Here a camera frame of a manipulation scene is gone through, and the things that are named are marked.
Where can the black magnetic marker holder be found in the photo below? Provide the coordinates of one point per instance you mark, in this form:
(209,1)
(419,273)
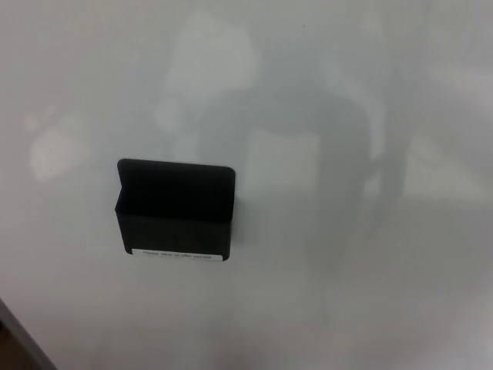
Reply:
(173,208)

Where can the white whiteboard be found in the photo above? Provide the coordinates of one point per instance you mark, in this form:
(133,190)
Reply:
(308,289)

